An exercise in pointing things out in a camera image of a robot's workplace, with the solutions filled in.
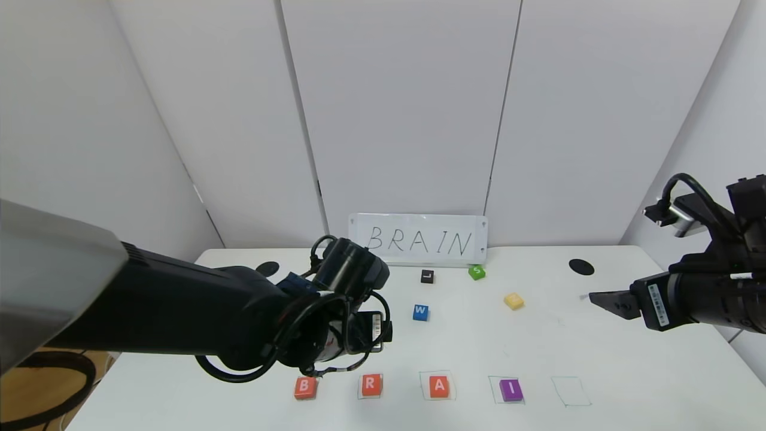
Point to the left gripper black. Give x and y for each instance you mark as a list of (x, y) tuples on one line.
[(377, 326)]

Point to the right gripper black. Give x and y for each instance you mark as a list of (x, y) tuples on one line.
[(654, 306)]

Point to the orange letter R block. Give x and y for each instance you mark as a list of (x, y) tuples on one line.
[(371, 386)]

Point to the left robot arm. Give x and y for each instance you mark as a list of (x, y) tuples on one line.
[(149, 311)]

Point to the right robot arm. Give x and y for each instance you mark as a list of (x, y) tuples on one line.
[(727, 293)]

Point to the blue letter W block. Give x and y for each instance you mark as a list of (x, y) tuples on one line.
[(421, 312)]

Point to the black round table grommet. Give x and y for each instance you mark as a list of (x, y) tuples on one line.
[(268, 269), (581, 267)]

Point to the black letter L block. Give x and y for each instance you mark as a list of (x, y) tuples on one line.
[(427, 276)]

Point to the orange letter A block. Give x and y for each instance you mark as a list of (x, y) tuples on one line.
[(439, 385)]

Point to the orange letter B block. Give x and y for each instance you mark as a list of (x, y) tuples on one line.
[(305, 387)]

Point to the white BRAIN sign board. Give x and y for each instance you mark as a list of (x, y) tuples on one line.
[(431, 239)]

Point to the yellow letter Z block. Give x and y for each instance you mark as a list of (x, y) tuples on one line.
[(514, 300)]

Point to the green letter S block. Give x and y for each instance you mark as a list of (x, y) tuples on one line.
[(477, 272)]

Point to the purple letter I block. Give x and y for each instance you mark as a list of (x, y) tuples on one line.
[(511, 389)]

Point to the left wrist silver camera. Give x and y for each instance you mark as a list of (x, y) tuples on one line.
[(334, 350)]

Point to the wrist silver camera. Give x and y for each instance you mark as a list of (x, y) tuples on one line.
[(679, 216), (334, 350)]

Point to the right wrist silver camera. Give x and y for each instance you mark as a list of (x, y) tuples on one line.
[(679, 216)]

